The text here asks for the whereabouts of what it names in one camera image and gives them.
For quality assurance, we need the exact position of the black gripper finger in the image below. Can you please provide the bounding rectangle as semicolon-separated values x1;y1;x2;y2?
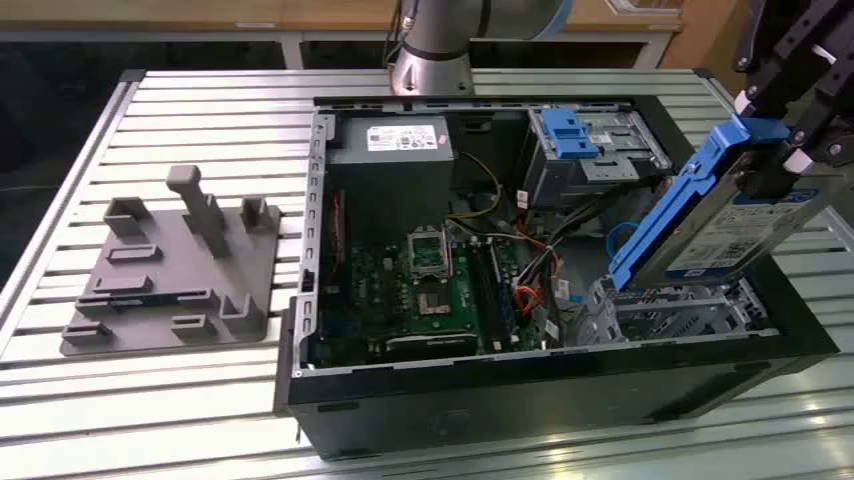
731;0;802;200
756;0;854;174

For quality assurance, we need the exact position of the hard disk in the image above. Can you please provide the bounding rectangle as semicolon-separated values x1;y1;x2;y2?
607;113;840;292

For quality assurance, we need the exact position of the blue disk wire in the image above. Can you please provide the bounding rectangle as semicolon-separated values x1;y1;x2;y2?
603;222;636;264

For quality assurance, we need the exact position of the metal disk bay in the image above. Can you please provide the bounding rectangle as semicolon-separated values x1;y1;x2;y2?
576;277;768;346

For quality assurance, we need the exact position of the metal optical drive cage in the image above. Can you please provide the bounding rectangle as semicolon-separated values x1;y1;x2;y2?
526;107;674;211

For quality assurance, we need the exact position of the blue plastic drive latch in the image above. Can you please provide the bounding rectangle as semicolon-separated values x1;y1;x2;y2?
540;108;599;159

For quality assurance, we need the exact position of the metal socket cover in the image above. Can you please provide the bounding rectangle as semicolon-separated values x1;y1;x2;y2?
405;224;455;281

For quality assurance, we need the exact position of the CPU socket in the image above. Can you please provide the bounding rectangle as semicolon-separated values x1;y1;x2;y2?
413;280;462;321

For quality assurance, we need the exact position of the dark power supply unit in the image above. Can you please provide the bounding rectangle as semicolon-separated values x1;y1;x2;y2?
325;115;456;241

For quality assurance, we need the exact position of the black open PC case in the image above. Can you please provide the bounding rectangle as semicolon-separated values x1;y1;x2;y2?
272;94;840;461

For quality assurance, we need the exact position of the black graphics card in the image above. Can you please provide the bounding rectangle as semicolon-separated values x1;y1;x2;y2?
384;333;479;359

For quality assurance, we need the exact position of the green motherboard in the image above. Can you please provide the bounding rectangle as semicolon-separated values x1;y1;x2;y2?
317;219;555;361

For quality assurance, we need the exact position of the wooden desk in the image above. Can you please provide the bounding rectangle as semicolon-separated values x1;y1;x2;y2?
0;0;683;32

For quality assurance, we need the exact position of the grey parts rack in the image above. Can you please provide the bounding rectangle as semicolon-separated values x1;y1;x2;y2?
59;164;285;357

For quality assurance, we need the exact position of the black wire bundle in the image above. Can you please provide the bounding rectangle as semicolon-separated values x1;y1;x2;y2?
519;179;659;281

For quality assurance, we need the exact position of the yellow wire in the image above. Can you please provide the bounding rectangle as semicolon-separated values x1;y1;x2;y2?
446;152;503;220

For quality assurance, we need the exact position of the orange wire bundle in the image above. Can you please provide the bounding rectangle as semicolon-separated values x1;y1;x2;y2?
515;284;547;317

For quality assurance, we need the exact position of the red wire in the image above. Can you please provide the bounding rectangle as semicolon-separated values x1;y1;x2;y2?
331;192;349;292

